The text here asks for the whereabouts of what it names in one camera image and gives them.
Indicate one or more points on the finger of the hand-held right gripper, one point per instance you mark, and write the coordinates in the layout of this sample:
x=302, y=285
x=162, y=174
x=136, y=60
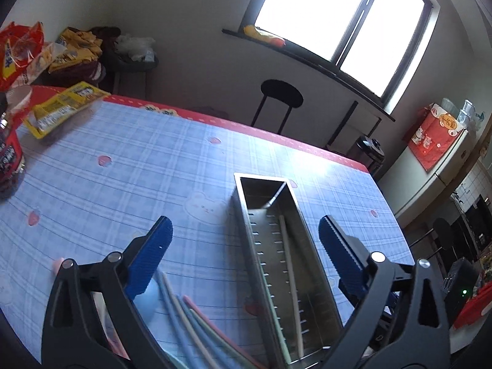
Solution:
x=393, y=301

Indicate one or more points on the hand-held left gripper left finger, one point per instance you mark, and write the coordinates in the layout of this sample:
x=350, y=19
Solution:
x=153, y=257

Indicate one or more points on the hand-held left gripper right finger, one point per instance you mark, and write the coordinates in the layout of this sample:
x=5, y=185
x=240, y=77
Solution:
x=340, y=255

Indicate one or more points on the stainless steel utensil box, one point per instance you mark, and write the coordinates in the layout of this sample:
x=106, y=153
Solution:
x=265, y=261

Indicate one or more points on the bundle of coloured chopsticks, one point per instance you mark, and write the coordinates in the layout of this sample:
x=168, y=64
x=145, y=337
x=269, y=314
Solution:
x=207, y=317

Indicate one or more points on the light blue spoon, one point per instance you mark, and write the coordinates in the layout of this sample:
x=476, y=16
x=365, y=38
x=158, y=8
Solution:
x=148, y=303

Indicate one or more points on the black round stool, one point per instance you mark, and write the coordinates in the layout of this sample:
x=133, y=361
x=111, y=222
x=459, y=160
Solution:
x=280, y=92
x=442, y=230

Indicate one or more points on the cream chopstick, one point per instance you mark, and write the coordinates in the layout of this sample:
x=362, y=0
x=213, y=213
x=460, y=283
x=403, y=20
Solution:
x=289, y=276

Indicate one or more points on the black kitchen appliance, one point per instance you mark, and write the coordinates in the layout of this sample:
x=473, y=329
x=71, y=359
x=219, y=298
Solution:
x=476, y=223

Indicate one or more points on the white refrigerator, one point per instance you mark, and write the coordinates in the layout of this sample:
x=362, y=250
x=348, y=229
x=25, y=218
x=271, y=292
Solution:
x=434, y=188

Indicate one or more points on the black rice cooker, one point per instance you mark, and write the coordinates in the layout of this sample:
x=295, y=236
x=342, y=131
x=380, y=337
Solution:
x=371, y=153

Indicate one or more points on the red bag with cat print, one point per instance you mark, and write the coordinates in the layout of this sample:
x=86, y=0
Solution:
x=434, y=138

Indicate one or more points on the clear plastic containers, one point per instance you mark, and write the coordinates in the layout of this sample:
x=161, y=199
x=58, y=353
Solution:
x=465, y=113

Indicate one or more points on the dark jar with red label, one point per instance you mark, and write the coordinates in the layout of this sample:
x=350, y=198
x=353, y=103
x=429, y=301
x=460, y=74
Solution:
x=9, y=161

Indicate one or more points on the yellow snack packet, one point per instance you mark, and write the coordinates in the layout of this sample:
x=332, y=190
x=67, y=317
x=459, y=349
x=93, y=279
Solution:
x=61, y=109

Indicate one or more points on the dark small table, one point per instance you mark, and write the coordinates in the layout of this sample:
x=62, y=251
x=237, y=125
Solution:
x=130, y=73

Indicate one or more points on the dark window sill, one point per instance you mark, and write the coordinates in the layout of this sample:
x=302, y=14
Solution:
x=319, y=69

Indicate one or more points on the white plastic bag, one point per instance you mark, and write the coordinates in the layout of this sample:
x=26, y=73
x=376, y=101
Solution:
x=134, y=46

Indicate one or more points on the pale yellow snack bag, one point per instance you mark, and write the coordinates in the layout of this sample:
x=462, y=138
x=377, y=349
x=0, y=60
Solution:
x=44, y=61

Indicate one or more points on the yellow and red packet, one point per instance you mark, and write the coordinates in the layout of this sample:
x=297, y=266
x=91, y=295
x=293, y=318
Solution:
x=265, y=36

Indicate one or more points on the red snack bag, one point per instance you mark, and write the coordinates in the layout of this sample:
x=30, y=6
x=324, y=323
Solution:
x=17, y=53

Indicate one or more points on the black metal frame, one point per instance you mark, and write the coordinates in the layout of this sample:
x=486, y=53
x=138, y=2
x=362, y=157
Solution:
x=351, y=123

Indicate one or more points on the window with dark frame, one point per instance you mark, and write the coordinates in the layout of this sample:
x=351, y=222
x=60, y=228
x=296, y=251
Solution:
x=346, y=15

